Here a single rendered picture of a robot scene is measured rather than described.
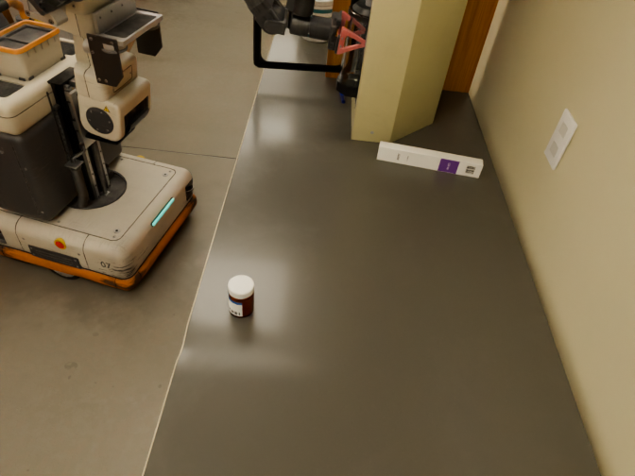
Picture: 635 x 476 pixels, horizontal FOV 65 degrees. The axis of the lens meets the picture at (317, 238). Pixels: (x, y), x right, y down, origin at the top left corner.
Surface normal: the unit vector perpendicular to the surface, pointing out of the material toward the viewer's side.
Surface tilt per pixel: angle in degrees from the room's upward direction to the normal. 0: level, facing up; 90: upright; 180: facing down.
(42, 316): 0
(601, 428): 90
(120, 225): 0
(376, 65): 90
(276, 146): 0
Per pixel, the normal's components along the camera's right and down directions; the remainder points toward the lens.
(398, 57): -0.05, 0.69
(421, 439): 0.09, -0.72
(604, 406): -0.99, -0.11
